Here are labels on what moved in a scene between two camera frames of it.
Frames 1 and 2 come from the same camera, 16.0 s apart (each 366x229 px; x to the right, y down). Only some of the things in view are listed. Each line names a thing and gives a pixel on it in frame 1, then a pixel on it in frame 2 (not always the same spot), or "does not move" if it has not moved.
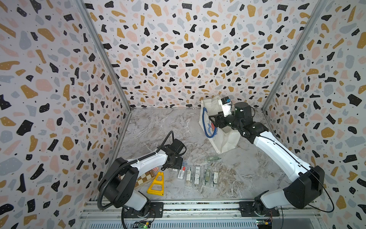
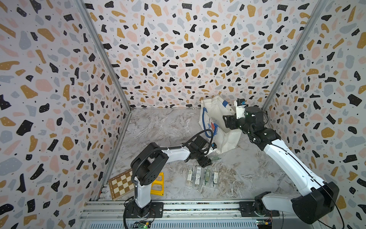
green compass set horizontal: [214, 159] does not move
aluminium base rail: [289, 214] does not move
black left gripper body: [177, 163] → [203, 161]
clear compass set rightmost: [215, 178] does not move
